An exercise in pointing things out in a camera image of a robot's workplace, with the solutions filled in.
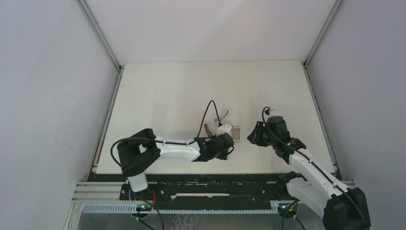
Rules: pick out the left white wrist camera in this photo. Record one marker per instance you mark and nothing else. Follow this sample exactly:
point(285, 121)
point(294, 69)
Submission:
point(224, 129)

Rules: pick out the cardboard staple box tray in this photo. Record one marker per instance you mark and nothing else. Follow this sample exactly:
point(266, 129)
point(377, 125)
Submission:
point(235, 133)

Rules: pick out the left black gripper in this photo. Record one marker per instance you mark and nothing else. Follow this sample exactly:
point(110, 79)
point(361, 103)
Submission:
point(223, 156)

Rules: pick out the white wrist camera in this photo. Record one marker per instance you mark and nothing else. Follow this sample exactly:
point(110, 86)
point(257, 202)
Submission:
point(271, 113)
point(224, 129)

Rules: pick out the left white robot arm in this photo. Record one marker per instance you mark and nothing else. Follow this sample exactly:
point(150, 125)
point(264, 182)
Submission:
point(138, 152)

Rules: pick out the white slotted cable duct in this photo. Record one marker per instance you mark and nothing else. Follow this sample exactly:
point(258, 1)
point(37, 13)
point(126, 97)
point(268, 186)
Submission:
point(121, 208)

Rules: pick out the pink white stapler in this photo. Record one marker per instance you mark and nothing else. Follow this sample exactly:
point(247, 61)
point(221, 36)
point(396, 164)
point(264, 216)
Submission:
point(207, 130)

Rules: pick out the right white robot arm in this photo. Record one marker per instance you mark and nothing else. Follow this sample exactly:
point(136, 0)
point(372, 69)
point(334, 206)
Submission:
point(339, 206)

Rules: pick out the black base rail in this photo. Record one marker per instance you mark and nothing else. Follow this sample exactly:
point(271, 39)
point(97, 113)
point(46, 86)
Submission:
point(199, 191)

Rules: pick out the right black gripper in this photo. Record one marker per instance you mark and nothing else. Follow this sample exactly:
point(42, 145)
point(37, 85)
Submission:
point(255, 137)

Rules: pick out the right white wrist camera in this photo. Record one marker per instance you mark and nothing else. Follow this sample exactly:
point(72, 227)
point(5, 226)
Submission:
point(271, 113)

